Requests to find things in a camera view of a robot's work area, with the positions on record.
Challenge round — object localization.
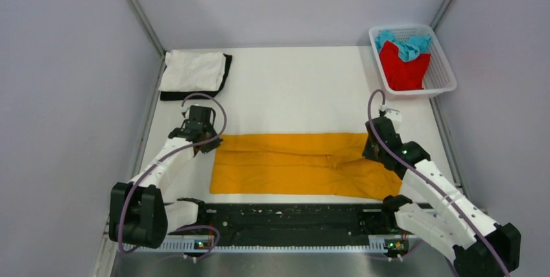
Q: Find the yellow t shirt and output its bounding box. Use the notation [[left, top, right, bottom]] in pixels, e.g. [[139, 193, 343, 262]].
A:
[[209, 132, 402, 200]]

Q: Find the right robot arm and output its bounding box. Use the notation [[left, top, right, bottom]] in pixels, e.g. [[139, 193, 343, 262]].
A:
[[363, 116, 521, 276]]

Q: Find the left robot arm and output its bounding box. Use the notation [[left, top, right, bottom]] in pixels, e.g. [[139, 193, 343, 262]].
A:
[[108, 105, 222, 248]]

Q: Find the folded black t shirt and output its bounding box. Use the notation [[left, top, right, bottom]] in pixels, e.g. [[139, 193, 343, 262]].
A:
[[160, 53, 233, 102]]

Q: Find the folded white t shirt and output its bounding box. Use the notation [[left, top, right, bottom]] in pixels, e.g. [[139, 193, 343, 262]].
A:
[[159, 49, 227, 93]]

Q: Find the red t shirt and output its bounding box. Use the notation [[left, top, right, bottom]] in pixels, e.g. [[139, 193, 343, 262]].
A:
[[379, 42, 431, 91]]

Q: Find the white plastic basket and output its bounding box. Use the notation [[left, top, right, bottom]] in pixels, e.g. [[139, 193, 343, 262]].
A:
[[368, 24, 457, 99]]

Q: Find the teal t shirt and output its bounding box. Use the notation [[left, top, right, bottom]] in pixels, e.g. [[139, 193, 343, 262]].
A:
[[374, 30, 433, 62]]

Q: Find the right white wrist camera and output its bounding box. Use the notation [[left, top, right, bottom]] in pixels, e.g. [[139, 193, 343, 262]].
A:
[[379, 108, 402, 131]]

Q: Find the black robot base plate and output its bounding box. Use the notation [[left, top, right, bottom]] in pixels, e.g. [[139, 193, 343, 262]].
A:
[[186, 203, 411, 250]]

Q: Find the white slotted cable duct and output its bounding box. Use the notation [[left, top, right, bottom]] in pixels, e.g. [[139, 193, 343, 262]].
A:
[[135, 238, 387, 254]]

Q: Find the left aluminium frame post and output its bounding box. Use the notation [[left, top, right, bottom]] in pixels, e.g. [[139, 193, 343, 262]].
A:
[[126, 0, 165, 57]]

